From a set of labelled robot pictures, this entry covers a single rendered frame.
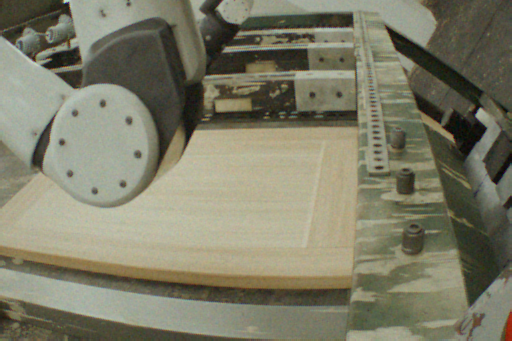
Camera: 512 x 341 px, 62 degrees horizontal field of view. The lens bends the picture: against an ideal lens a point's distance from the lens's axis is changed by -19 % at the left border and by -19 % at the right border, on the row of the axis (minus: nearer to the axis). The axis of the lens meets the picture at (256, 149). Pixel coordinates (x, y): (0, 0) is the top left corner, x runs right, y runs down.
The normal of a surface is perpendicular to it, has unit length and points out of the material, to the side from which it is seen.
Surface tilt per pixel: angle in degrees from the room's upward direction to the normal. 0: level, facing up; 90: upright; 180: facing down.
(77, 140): 90
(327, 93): 90
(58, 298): 58
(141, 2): 105
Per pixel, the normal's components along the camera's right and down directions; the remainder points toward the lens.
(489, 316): -0.88, -0.47
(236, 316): -0.10, -0.92
